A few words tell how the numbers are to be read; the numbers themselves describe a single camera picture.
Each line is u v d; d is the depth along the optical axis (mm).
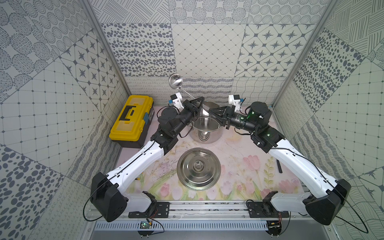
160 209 735
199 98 636
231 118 563
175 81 645
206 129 1138
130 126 866
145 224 714
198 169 862
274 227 723
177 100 625
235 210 758
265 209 652
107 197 386
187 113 592
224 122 572
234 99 612
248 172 880
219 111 593
